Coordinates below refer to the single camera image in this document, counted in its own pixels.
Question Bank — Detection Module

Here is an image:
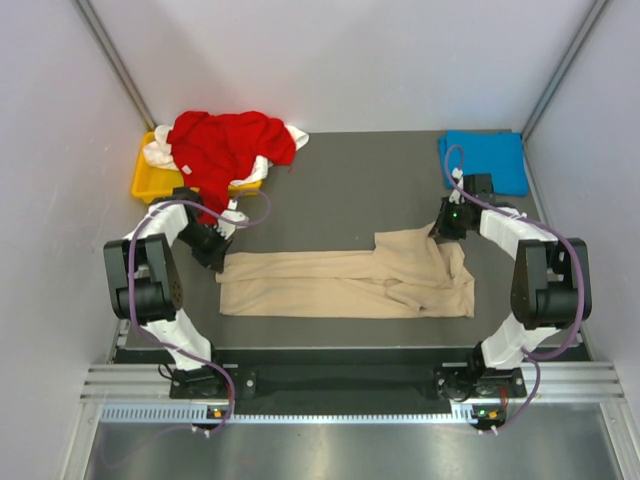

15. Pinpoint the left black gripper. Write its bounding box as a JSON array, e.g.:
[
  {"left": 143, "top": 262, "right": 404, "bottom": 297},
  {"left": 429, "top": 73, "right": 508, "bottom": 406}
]
[{"left": 176, "top": 222, "right": 233, "bottom": 274}]

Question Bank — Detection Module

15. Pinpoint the beige t shirt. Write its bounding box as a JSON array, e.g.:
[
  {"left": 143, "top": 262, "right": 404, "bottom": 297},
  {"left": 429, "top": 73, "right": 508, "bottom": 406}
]
[{"left": 217, "top": 225, "right": 475, "bottom": 319}]

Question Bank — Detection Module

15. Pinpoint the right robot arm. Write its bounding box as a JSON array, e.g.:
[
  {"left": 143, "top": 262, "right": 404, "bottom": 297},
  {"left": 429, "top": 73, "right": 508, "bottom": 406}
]
[{"left": 429, "top": 168, "right": 592, "bottom": 402}]

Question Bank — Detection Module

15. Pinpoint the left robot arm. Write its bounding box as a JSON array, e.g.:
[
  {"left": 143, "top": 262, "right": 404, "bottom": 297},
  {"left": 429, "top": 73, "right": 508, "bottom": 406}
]
[{"left": 103, "top": 187, "right": 248, "bottom": 399}]

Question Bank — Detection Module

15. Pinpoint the folded blue t shirt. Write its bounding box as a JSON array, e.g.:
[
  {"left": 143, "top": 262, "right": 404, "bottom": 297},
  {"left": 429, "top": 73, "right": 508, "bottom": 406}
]
[{"left": 438, "top": 131, "right": 529, "bottom": 197}]

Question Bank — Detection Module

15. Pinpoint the yellow plastic bin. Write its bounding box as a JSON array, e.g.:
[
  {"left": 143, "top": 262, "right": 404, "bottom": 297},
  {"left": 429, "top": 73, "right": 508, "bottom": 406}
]
[{"left": 132, "top": 131, "right": 245, "bottom": 203}]

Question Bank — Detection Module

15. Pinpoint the red t shirt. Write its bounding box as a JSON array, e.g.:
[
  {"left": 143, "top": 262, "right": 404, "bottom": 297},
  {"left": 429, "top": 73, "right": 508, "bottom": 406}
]
[{"left": 167, "top": 111, "right": 296, "bottom": 214}]

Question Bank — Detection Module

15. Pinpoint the white t shirt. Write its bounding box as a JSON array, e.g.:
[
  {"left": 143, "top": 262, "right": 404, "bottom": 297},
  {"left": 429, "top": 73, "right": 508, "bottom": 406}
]
[{"left": 142, "top": 125, "right": 309, "bottom": 187}]

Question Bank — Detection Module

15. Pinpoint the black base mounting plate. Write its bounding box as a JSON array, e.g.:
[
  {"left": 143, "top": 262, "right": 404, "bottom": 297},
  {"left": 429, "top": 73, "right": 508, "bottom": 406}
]
[{"left": 168, "top": 364, "right": 527, "bottom": 402}]

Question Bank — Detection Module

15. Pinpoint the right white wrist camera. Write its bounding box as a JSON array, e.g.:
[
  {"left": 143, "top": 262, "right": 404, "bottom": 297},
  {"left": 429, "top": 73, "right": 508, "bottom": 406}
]
[{"left": 449, "top": 168, "right": 464, "bottom": 205}]

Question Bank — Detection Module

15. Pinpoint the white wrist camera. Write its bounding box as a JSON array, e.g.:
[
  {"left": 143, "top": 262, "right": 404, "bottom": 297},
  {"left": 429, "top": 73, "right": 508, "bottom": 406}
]
[
  {"left": 449, "top": 168, "right": 464, "bottom": 205},
  {"left": 215, "top": 199, "right": 249, "bottom": 240}
]

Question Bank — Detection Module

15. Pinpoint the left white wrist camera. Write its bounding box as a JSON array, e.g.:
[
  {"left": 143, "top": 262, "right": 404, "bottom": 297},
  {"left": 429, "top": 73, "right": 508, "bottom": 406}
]
[{"left": 215, "top": 199, "right": 249, "bottom": 240}]

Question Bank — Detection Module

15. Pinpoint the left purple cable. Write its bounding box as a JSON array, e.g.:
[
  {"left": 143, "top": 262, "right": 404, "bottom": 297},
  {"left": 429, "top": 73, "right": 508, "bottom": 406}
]
[{"left": 127, "top": 188, "right": 274, "bottom": 439}]

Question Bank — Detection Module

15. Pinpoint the grey slotted cable duct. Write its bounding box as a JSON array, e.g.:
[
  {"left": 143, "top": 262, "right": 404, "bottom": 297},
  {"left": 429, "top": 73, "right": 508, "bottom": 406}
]
[{"left": 100, "top": 404, "right": 501, "bottom": 425}]

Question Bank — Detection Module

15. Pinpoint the aluminium frame rail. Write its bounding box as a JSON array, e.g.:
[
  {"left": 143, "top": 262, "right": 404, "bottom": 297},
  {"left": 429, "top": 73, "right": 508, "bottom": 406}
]
[{"left": 80, "top": 362, "right": 625, "bottom": 403}]

